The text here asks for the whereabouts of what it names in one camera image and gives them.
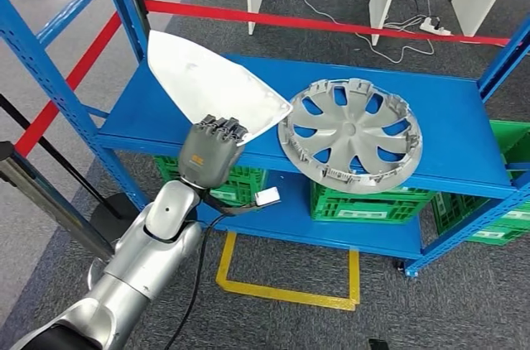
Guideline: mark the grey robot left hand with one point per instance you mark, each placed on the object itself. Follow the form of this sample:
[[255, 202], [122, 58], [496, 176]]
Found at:
[[207, 155]]

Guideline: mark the white triangular panel part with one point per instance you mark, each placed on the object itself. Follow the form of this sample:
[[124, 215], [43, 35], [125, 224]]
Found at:
[[207, 84]]

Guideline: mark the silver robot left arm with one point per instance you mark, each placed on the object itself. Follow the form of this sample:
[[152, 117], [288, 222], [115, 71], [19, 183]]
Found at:
[[137, 265]]

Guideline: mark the blue metal shelf rack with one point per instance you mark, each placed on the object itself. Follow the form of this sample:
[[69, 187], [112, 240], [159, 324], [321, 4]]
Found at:
[[435, 117]]

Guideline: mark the green plastic crate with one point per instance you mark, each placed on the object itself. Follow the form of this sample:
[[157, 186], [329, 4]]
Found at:
[[509, 136], [372, 202], [517, 238], [244, 183]]

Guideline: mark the thin black pole with base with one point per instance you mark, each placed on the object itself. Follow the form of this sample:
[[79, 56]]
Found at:
[[115, 216]]

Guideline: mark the silver wheel hubcap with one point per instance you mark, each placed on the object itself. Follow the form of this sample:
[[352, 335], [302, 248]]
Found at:
[[349, 129]]

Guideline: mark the black robot foot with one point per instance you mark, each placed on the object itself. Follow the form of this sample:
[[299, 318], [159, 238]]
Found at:
[[377, 345]]

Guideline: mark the white power strip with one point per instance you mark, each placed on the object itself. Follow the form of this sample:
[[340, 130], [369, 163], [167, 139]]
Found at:
[[435, 27]]

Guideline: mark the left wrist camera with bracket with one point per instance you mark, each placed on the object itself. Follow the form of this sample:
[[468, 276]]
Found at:
[[266, 197]]

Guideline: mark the black-topped stanchion post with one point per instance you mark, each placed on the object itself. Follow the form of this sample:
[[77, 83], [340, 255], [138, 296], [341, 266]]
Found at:
[[139, 13]]

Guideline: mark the steel stanchion post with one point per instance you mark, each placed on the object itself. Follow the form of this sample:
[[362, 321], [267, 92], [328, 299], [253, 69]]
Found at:
[[53, 205]]

